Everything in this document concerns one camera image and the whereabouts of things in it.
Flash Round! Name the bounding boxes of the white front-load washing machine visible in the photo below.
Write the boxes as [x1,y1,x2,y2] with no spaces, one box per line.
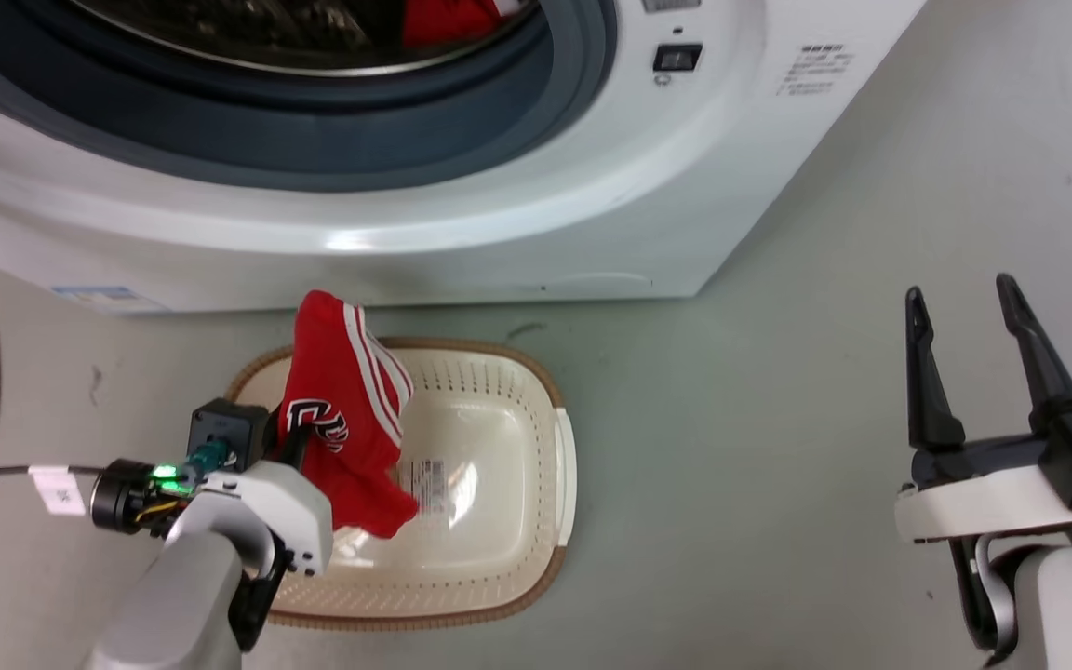
[0,0,928,315]

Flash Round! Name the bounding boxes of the blue white energy sticker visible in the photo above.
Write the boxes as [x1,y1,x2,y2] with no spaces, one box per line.
[50,285,168,314]

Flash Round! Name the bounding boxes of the red sports shorts white stripes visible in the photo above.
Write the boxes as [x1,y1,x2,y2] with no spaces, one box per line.
[274,289,421,541]

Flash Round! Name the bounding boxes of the cream plastic laundry basket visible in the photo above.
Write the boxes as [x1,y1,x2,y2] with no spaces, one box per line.
[224,337,578,632]

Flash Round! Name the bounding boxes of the barcode sticker in basket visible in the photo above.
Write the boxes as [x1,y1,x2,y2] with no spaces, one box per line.
[396,456,451,515]

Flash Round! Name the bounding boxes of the white cable label tag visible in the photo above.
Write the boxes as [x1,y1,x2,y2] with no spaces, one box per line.
[28,465,88,516]

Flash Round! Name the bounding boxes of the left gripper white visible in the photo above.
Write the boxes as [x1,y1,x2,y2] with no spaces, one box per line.
[167,409,334,580]

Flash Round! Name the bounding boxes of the thin black cable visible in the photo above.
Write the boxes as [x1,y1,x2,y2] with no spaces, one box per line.
[0,464,107,492]

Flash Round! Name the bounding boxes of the red clothing in drum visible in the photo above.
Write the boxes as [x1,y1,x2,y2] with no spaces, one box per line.
[402,0,523,49]

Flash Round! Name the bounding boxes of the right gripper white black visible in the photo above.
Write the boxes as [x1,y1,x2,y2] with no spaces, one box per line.
[893,272,1072,546]

